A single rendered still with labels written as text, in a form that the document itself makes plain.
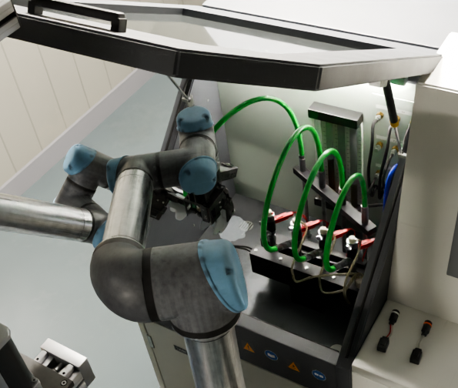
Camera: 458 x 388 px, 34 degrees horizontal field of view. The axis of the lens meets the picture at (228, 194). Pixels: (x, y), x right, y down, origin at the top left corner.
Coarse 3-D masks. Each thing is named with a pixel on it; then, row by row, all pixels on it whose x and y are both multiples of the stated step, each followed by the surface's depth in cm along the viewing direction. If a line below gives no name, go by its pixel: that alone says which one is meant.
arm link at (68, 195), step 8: (64, 184) 173; (72, 184) 171; (64, 192) 172; (72, 192) 171; (80, 192) 172; (88, 192) 172; (56, 200) 173; (64, 200) 172; (72, 200) 170; (80, 200) 170; (88, 200) 170
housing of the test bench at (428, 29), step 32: (224, 0) 206; (256, 0) 203; (288, 0) 201; (320, 0) 199; (352, 0) 196; (384, 0) 194; (416, 0) 192; (448, 0) 190; (352, 32) 185; (384, 32) 183; (416, 32) 181; (448, 32) 179
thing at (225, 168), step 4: (220, 164) 174; (224, 164) 173; (228, 164) 174; (220, 168) 171; (224, 168) 171; (228, 168) 172; (232, 168) 173; (236, 168) 174; (220, 172) 167; (224, 172) 169; (228, 172) 170; (232, 172) 173; (236, 172) 175; (220, 176) 167; (224, 176) 169; (228, 176) 171; (232, 176) 173; (216, 180) 166; (220, 180) 168; (224, 180) 170
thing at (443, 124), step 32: (448, 64) 161; (416, 96) 159; (448, 96) 155; (416, 128) 162; (448, 128) 158; (416, 160) 166; (448, 160) 162; (416, 192) 169; (448, 192) 165; (416, 224) 173; (448, 224) 169; (416, 256) 177; (448, 256) 172; (416, 288) 181; (448, 288) 176; (448, 320) 181; (352, 384) 181; (384, 384) 173
